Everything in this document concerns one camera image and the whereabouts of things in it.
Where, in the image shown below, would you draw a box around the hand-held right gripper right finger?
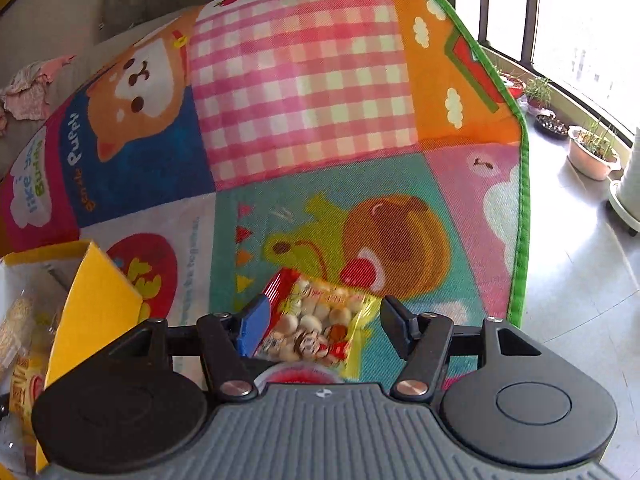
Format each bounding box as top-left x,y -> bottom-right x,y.
380,296 -> 543,403

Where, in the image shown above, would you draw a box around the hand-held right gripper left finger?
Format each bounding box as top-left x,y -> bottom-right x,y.
107,294 -> 273,403

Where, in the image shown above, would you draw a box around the red yellow biscuit packet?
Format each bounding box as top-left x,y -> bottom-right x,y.
252,267 -> 382,381

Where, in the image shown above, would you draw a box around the yellow cardboard box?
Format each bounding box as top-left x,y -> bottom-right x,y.
0,240 -> 146,478

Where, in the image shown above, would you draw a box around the colourful cartoon play mat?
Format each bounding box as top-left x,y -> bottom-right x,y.
0,0 -> 531,386

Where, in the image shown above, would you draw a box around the dark shallow plant bowl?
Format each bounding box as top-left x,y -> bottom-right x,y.
534,112 -> 571,137

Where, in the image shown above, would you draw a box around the pink plant pot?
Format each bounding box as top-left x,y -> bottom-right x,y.
567,115 -> 623,182

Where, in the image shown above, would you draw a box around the red plant pot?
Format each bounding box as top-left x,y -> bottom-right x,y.
497,67 -> 526,100

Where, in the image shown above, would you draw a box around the small potted green plant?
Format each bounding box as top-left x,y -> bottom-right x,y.
524,76 -> 555,111

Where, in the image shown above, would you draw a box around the white cylindrical appliance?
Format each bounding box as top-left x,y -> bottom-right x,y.
607,127 -> 640,237

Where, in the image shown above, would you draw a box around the pink crumpled clothes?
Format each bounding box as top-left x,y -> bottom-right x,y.
0,54 -> 76,122

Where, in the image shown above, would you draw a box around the black window frame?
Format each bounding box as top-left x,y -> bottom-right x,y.
440,0 -> 640,126

